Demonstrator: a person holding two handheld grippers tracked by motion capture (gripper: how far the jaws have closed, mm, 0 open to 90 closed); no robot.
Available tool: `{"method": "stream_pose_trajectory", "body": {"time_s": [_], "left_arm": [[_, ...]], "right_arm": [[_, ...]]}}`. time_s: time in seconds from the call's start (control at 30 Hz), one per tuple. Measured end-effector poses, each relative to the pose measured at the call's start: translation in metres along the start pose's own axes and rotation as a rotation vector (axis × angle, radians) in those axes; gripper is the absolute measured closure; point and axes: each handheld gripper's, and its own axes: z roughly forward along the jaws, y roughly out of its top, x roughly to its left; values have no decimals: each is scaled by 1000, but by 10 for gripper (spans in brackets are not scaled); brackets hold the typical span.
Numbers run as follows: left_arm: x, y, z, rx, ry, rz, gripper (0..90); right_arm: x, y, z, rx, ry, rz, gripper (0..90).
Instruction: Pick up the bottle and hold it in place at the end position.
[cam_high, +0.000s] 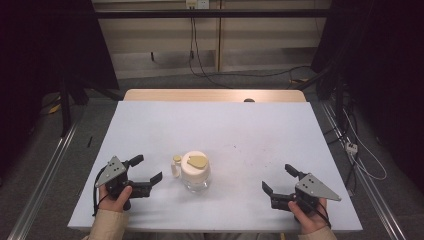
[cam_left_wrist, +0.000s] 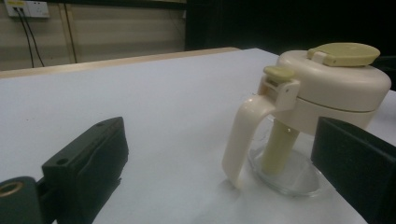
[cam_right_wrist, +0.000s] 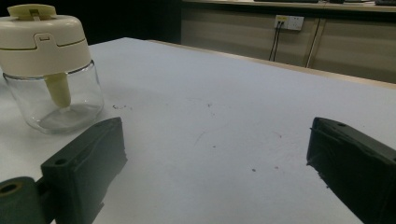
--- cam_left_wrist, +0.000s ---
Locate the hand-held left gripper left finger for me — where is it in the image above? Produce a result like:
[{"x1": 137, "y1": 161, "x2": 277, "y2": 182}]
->
[{"x1": 41, "y1": 117, "x2": 130, "y2": 224}]

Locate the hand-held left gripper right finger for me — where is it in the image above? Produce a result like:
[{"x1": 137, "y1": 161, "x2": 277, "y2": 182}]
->
[{"x1": 310, "y1": 117, "x2": 396, "y2": 224}]

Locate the white table sheet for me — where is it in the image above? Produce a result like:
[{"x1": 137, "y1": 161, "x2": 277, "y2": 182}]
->
[{"x1": 0, "y1": 48, "x2": 396, "y2": 224}]

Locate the wooden table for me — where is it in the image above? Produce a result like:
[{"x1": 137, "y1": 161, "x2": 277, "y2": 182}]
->
[{"x1": 0, "y1": 47, "x2": 241, "y2": 79}]

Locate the wooden wall strip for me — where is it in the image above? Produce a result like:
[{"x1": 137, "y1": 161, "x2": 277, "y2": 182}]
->
[{"x1": 57, "y1": 3, "x2": 78, "y2": 64}]

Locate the black wall socket cable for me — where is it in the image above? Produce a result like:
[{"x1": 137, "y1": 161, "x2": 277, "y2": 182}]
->
[
  {"x1": 12, "y1": 7, "x2": 35, "y2": 69},
  {"x1": 19, "y1": 7, "x2": 46, "y2": 68}
]

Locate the white wall socket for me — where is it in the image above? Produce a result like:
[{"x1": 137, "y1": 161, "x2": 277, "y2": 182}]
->
[{"x1": 3, "y1": 0, "x2": 50, "y2": 19}]

